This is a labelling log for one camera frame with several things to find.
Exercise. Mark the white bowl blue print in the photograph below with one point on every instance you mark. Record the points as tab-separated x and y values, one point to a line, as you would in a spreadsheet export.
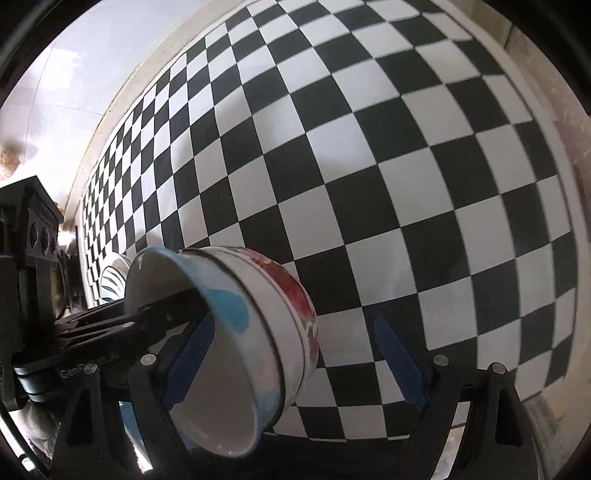
231	406

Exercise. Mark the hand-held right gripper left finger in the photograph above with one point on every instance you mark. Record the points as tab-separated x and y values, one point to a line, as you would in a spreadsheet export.
194	362

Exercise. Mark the white bowl red floral print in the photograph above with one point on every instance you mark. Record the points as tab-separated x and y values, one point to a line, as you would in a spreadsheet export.
295	295

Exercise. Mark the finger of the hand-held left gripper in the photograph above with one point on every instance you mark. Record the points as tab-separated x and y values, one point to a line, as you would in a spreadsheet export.
92	362
138	318

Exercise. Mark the oval plate blue feather rim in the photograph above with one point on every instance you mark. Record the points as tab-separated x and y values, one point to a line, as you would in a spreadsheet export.
113	277

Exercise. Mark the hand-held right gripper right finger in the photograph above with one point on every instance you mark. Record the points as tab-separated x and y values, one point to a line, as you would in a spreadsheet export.
399	364

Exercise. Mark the black white checkered tablecloth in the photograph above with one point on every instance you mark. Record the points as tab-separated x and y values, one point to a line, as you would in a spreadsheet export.
369	161

